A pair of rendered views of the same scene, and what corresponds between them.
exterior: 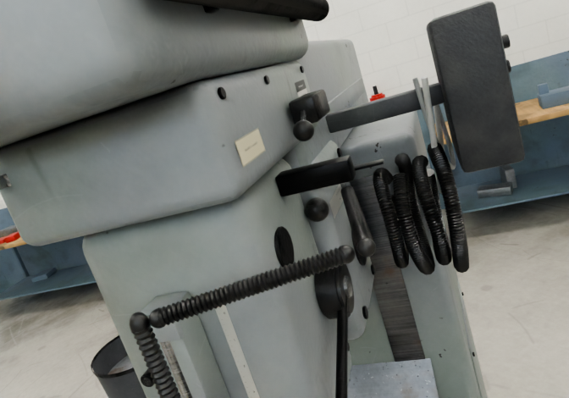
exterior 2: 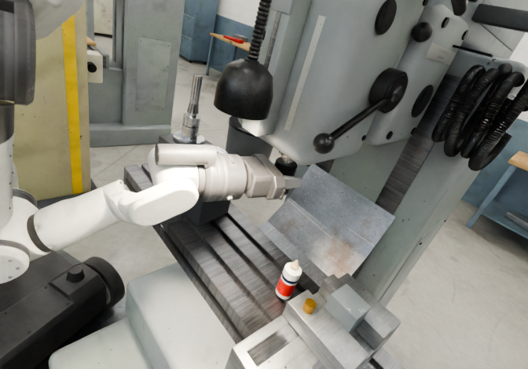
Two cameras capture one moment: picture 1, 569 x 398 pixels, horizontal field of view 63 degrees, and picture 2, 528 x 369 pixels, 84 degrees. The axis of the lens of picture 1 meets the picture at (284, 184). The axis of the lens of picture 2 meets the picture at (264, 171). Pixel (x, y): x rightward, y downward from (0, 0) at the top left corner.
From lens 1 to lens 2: 20 cm
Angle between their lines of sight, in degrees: 24
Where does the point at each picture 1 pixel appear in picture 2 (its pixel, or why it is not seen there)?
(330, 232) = (415, 62)
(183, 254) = not seen: outside the picture
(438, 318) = (422, 199)
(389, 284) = (412, 158)
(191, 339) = (293, 23)
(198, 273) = not seen: outside the picture
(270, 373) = (317, 82)
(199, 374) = (282, 47)
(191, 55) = not seen: outside the picture
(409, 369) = (378, 213)
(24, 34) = not seen: outside the picture
